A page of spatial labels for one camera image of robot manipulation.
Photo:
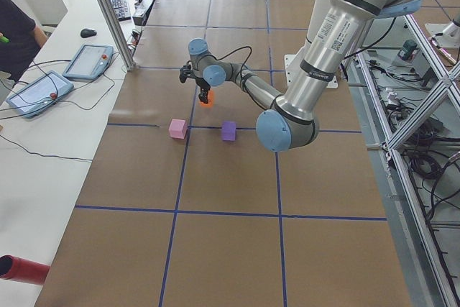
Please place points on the green marker pen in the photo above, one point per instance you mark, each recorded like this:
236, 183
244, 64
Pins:
4, 39

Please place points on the person in dark shirt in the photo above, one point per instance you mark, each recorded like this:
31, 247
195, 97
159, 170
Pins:
25, 37

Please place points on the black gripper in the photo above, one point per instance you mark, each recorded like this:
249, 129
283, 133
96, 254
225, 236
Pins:
203, 88

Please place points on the orange foam cube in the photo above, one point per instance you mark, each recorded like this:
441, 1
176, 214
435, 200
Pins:
211, 98

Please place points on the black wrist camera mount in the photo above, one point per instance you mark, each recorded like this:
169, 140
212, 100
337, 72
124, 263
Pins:
186, 72

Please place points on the pink foam cube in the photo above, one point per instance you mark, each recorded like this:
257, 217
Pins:
178, 128

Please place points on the aluminium frame post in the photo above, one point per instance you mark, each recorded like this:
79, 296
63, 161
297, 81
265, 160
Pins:
117, 33

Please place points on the aluminium frame rail structure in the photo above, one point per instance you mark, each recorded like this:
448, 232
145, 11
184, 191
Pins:
409, 107

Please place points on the red cylinder tube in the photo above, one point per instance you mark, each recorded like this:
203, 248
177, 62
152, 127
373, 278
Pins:
21, 270

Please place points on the purple foam cube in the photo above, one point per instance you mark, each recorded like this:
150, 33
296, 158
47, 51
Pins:
228, 131

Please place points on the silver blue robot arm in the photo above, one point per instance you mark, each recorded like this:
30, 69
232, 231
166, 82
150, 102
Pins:
288, 120

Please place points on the near teach pendant tablet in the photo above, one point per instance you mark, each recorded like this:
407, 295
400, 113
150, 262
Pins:
40, 94

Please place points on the black keyboard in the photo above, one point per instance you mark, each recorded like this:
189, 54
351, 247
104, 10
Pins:
121, 9

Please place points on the teach pendant tablet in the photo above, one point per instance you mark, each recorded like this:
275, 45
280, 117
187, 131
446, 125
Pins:
40, 94
89, 62

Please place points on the far teach pendant tablet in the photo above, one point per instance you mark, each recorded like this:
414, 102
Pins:
89, 62

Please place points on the black computer mouse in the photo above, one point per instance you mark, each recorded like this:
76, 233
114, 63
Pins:
88, 32

